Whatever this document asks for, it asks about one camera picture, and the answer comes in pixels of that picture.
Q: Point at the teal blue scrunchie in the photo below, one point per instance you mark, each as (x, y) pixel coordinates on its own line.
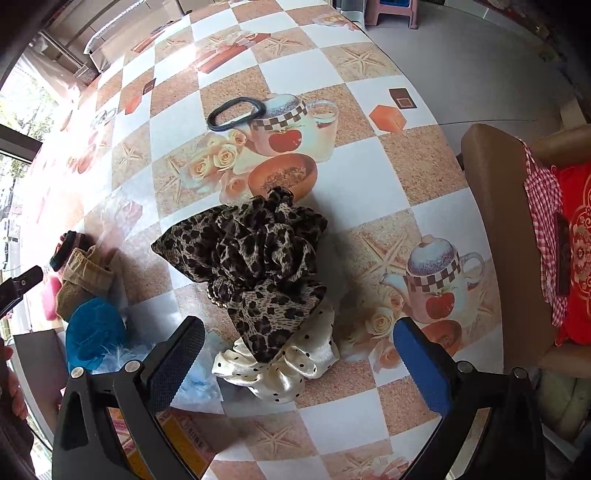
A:
(94, 332)

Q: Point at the red white gingham cloth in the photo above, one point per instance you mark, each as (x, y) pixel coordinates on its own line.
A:
(545, 217)

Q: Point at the black hair clip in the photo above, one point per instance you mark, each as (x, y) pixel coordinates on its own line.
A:
(62, 249)

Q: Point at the red box with yellow label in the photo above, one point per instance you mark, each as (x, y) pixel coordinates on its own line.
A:
(184, 436)

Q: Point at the pink plastic stool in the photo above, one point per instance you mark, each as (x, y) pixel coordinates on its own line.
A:
(392, 11)

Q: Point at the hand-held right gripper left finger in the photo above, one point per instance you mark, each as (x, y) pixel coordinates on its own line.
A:
(178, 364)

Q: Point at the cream polka dot scrunchie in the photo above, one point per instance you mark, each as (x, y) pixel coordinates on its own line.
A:
(277, 367)

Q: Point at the black phone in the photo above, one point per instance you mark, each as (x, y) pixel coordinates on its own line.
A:
(562, 258)

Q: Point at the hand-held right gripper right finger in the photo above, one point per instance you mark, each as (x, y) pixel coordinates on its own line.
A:
(422, 369)

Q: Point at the red patterned cushion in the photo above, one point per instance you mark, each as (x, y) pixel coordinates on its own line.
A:
(577, 221)

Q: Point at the printed checkered tablecloth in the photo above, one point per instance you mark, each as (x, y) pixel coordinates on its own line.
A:
(351, 184)

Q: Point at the pink rectangular block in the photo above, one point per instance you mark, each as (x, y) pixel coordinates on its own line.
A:
(48, 295)

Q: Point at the brown chair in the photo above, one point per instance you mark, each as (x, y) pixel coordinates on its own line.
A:
(498, 230)

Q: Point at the leopard print scrunchie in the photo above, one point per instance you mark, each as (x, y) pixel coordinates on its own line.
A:
(249, 258)

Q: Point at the grey cardboard panel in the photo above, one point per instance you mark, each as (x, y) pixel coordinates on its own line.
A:
(39, 364)

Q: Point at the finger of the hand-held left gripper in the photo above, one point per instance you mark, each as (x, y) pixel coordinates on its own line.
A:
(22, 280)

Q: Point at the person's left hand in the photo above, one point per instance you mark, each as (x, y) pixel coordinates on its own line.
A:
(14, 392)

